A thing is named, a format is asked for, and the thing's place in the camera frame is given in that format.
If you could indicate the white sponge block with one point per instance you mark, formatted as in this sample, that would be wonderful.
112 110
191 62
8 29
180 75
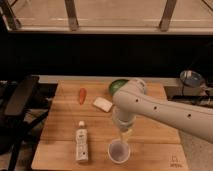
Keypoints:
103 104

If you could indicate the orange carrot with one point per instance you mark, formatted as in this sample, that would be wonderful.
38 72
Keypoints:
82 95

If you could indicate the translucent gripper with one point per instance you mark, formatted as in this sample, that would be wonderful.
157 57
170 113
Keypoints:
125 129

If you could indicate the green bowl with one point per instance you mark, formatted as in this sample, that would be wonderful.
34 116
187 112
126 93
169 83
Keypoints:
115 85

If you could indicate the black office chair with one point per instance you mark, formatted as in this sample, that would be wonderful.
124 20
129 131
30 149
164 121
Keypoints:
13 128

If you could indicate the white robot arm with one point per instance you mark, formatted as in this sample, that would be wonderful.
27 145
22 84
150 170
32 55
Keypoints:
132 99

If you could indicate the white plastic bottle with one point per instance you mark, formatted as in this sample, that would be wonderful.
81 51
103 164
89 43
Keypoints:
82 143

